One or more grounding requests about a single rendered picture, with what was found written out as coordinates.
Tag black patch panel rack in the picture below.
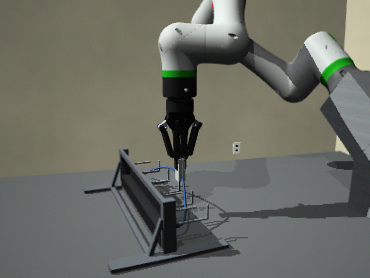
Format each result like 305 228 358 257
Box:
83 148 229 274

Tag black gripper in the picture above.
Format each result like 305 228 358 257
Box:
157 98 202 182

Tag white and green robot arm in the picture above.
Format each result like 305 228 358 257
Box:
159 0 361 103

